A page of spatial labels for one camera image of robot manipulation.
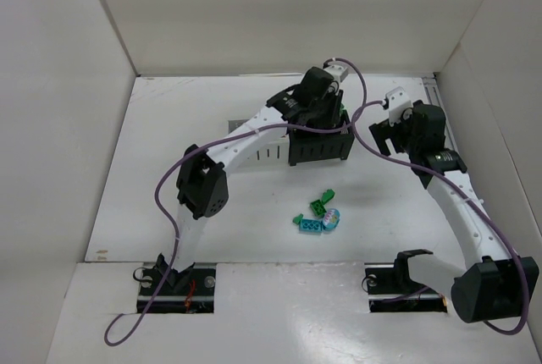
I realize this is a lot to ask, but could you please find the green square lego brick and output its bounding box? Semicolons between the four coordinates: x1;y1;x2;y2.
309;200;327;218

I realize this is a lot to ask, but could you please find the cyan printed round lego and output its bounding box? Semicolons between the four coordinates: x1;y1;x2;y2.
321;208;340;232

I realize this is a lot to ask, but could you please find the white double container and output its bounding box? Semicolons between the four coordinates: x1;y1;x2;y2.
221;117;289;168

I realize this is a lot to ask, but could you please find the black double container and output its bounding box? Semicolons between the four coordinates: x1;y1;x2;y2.
288;128;355;167

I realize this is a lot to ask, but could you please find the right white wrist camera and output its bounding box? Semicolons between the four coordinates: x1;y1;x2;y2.
385;86;412;126

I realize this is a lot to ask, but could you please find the small green lego piece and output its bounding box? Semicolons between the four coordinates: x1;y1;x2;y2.
292;213;303;225

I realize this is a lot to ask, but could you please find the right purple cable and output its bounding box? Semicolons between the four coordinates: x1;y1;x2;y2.
351;101;533;335

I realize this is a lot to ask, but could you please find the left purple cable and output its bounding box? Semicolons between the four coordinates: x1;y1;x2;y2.
103;57;368;346

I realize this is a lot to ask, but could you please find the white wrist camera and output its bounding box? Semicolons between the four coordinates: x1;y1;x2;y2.
385;86;412;126
324;64;349;85

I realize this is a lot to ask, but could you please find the purple cable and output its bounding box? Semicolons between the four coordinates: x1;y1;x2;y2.
103;57;368;346
351;101;533;335

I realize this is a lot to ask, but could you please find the cyan flat lego brick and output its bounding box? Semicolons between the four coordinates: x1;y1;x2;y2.
299;218;324;234

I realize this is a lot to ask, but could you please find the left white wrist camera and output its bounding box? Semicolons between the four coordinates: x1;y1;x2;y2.
324;64;349;85

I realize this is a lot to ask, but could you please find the green and blue lego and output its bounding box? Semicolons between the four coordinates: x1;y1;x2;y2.
340;104;348;119

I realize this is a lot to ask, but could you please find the aluminium rail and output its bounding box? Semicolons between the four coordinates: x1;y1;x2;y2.
422;74;457;151

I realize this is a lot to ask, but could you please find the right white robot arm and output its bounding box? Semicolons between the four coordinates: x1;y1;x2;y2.
369;100;539;328

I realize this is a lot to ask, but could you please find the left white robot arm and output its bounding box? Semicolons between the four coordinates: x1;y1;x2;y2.
171;64;348;273

